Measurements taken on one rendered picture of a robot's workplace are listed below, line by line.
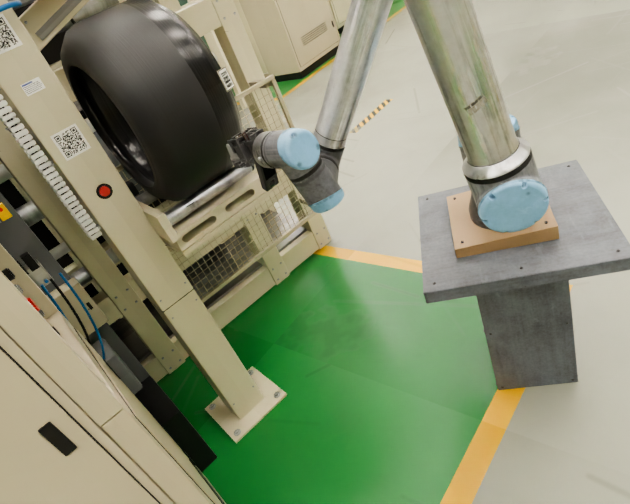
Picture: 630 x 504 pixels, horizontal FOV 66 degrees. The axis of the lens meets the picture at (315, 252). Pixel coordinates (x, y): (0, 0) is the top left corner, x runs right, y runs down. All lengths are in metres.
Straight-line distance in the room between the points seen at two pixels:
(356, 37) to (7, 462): 1.02
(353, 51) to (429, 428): 1.22
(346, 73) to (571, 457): 1.24
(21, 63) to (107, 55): 0.21
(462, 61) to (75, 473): 1.02
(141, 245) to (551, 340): 1.30
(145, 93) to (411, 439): 1.34
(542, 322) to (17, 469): 1.35
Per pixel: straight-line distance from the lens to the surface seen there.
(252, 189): 1.65
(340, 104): 1.20
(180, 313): 1.75
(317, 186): 1.15
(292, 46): 6.21
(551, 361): 1.76
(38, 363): 0.91
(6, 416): 0.93
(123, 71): 1.40
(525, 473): 1.68
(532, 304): 1.57
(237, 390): 2.01
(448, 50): 1.02
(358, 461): 1.79
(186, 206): 1.57
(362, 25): 1.15
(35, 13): 1.93
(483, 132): 1.09
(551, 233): 1.41
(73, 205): 1.56
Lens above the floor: 1.47
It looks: 32 degrees down
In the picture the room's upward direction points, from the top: 24 degrees counter-clockwise
